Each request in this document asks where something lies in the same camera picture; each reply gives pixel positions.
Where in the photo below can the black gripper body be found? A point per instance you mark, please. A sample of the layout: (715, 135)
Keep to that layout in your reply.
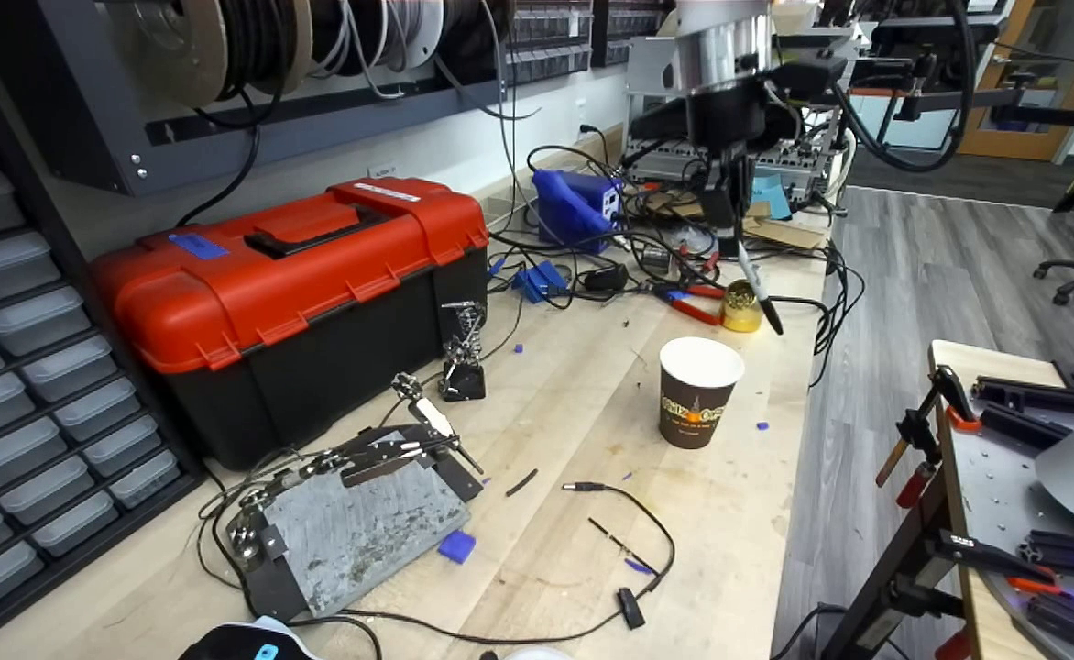
(739, 130)

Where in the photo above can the white black marker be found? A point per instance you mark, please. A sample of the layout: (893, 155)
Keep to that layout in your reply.
(755, 283)

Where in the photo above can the brown paper cup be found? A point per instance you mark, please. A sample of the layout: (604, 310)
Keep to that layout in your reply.
(696, 409)

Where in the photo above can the cyan plastic object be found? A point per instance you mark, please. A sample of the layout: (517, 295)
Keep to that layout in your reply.
(776, 194)

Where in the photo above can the brown cardboard piece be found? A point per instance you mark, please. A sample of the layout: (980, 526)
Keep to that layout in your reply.
(787, 231)

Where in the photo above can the small black adapter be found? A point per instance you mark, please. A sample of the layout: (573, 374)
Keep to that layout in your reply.
(604, 278)

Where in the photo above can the blue soldering station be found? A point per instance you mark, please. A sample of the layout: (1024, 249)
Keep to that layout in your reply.
(566, 205)

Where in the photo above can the small blue device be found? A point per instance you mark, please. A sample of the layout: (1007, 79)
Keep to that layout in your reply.
(539, 278)

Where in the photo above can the black bar clamp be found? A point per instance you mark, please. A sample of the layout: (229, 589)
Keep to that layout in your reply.
(1024, 398)
(1067, 569)
(952, 394)

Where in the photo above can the black helping hand stand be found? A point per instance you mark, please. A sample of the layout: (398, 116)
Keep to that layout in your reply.
(462, 370)

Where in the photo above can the black horizontal bar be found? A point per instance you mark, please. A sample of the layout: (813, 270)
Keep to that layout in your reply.
(1051, 116)

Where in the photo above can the small black stick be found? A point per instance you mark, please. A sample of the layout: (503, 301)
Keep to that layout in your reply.
(523, 480)

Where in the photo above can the thin black probe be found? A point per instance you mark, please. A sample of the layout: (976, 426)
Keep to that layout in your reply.
(616, 543)

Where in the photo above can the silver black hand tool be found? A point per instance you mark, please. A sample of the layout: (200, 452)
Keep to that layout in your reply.
(426, 413)

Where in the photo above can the wooden side table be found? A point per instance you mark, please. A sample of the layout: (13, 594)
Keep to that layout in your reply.
(987, 487)

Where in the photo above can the small blue block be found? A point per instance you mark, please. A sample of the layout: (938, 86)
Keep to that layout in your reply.
(455, 543)

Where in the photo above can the red black toolbox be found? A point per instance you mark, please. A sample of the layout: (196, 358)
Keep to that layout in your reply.
(280, 278)

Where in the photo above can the grey electronic board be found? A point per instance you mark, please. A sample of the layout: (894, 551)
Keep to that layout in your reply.
(353, 526)

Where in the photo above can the grey metal spool rack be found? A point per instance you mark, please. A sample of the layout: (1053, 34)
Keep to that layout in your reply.
(98, 132)

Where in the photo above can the black rounded device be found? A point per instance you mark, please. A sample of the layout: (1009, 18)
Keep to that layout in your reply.
(235, 644)

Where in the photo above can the grey small parts drawer cabinet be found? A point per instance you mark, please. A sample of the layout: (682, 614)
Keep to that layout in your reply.
(23, 405)

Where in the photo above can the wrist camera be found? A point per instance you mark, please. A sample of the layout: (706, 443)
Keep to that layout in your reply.
(813, 79)

